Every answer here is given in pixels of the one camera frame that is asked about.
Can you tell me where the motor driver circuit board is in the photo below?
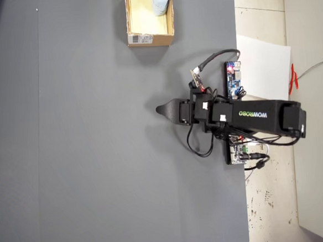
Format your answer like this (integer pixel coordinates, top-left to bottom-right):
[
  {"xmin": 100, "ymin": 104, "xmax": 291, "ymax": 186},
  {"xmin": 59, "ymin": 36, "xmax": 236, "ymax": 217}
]
[{"xmin": 224, "ymin": 133, "xmax": 251, "ymax": 166}]

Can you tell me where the white paper sheet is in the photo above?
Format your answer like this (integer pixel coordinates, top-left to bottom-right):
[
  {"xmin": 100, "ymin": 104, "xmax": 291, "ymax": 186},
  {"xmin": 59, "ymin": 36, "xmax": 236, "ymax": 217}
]
[{"xmin": 235, "ymin": 30, "xmax": 295, "ymax": 106}]

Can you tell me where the dark grey table mat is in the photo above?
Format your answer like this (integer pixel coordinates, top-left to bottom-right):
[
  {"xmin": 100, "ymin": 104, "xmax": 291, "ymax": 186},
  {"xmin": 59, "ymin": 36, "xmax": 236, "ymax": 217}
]
[{"xmin": 21, "ymin": 0, "xmax": 253, "ymax": 242}]

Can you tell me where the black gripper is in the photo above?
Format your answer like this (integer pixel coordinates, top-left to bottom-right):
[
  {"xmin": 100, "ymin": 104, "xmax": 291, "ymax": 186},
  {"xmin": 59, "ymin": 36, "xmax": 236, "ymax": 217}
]
[{"xmin": 154, "ymin": 87, "xmax": 216, "ymax": 136}]

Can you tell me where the thick black camera cable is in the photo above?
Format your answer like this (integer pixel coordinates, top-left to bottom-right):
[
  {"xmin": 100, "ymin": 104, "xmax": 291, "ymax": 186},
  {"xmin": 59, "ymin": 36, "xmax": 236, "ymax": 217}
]
[{"xmin": 197, "ymin": 48, "xmax": 243, "ymax": 72}]

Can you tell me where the black power plug cable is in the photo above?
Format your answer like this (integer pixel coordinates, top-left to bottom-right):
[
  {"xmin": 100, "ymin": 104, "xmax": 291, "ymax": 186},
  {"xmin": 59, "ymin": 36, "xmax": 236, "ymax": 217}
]
[{"xmin": 243, "ymin": 151, "xmax": 272, "ymax": 172}]

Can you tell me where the black camera circuit board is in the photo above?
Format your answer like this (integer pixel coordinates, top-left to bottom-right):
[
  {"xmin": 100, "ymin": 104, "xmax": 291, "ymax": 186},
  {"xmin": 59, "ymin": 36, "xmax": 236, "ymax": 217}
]
[{"xmin": 190, "ymin": 67, "xmax": 206, "ymax": 93}]

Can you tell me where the light blue foam block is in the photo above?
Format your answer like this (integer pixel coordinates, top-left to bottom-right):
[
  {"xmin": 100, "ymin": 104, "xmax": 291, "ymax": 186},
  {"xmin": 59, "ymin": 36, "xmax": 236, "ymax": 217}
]
[{"xmin": 152, "ymin": 0, "xmax": 172, "ymax": 17}]

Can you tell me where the blue controller circuit board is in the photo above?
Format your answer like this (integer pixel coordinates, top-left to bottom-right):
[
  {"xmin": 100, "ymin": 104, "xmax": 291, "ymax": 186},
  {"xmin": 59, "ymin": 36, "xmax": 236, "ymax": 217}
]
[{"xmin": 223, "ymin": 61, "xmax": 244, "ymax": 100}]

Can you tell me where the black wire bundle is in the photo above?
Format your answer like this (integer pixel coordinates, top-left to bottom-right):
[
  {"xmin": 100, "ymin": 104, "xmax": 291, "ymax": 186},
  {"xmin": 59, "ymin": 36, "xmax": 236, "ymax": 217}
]
[{"xmin": 213, "ymin": 121, "xmax": 303, "ymax": 151}]

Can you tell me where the thin black servo wire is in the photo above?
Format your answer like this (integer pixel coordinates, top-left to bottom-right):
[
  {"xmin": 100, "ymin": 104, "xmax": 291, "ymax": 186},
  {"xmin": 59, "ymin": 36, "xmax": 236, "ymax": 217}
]
[{"xmin": 185, "ymin": 121, "xmax": 219, "ymax": 160}]

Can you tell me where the white cable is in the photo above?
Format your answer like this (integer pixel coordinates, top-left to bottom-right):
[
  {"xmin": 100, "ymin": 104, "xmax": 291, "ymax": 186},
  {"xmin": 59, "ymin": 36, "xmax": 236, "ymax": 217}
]
[{"xmin": 248, "ymin": 142, "xmax": 272, "ymax": 160}]

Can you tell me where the open cardboard box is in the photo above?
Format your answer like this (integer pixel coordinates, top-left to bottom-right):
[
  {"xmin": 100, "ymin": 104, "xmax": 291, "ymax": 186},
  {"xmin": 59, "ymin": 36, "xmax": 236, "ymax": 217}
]
[{"xmin": 124, "ymin": 0, "xmax": 176, "ymax": 49}]

